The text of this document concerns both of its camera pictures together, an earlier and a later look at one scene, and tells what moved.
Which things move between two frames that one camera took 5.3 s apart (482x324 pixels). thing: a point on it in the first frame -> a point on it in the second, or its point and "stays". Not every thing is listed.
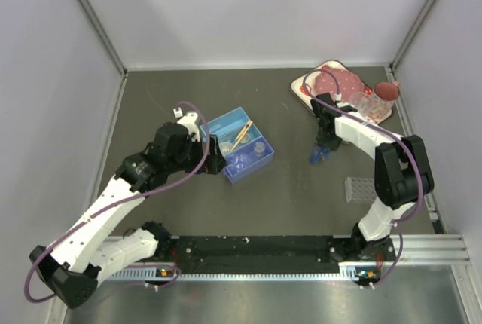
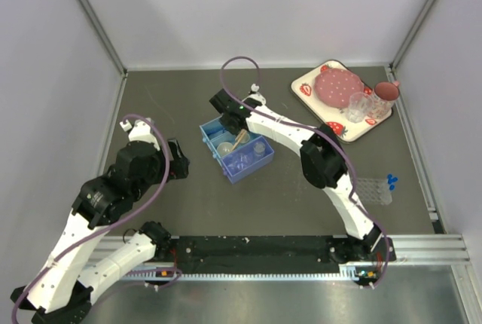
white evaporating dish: [226, 147] stays
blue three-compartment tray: [247, 158] stays
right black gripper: [321, 141] -> [225, 122]
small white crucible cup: [245, 139] stays
